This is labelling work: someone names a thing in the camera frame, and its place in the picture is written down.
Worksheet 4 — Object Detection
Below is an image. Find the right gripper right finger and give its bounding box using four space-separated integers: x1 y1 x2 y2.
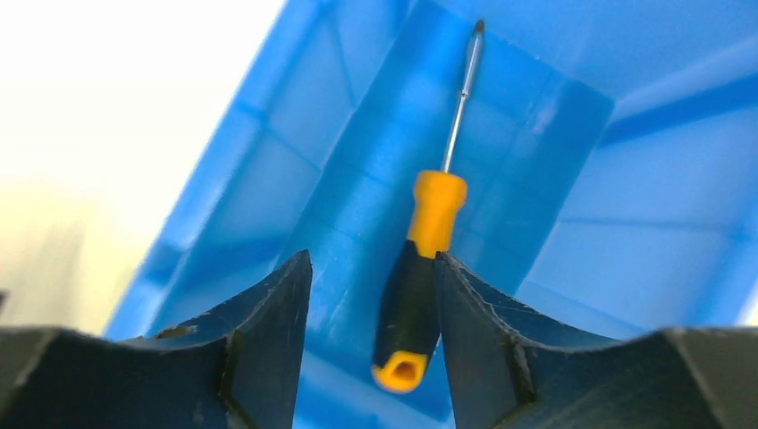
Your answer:
435 254 757 428

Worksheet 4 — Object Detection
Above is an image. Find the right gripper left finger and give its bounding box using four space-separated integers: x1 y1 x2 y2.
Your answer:
1 251 312 428

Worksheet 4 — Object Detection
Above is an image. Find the orange black screwdriver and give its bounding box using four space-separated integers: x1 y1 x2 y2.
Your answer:
371 19 485 394

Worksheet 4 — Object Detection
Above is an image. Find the blue plastic bin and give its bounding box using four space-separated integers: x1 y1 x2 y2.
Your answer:
105 1 757 428

